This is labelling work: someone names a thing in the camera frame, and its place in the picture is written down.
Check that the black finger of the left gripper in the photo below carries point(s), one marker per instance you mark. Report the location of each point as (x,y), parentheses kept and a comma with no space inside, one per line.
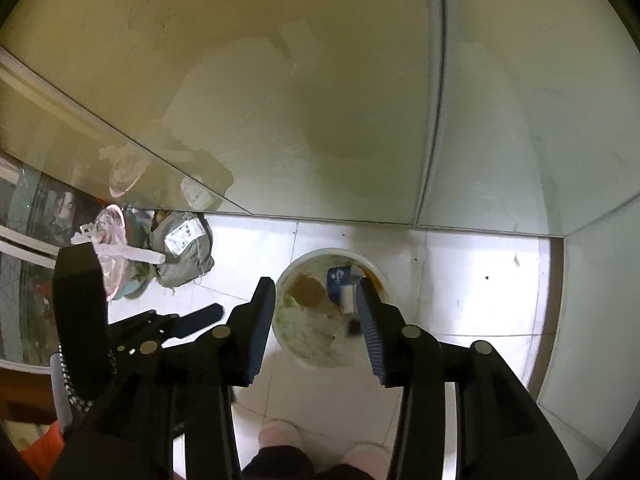
(182,326)

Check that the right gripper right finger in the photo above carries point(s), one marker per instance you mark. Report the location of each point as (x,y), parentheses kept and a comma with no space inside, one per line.
(406,357)

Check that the white trash bin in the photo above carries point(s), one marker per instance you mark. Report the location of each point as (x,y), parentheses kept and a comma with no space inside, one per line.
(308,324)

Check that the pink plastic item floor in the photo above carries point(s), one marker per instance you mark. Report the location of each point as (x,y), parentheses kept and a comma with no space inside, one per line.
(119,246)

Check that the white rectangular foam piece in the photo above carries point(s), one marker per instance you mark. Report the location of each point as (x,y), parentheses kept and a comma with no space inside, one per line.
(347,299)

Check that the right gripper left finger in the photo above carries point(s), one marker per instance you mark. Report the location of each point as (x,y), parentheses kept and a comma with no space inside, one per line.
(229,355)

